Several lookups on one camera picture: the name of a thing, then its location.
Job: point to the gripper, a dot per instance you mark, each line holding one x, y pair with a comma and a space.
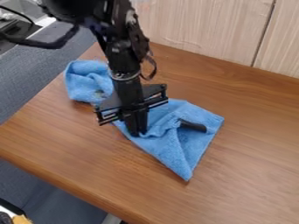
130, 93

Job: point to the blue cloth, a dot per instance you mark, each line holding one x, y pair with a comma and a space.
179, 143

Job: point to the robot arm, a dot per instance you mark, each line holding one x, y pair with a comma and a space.
117, 35

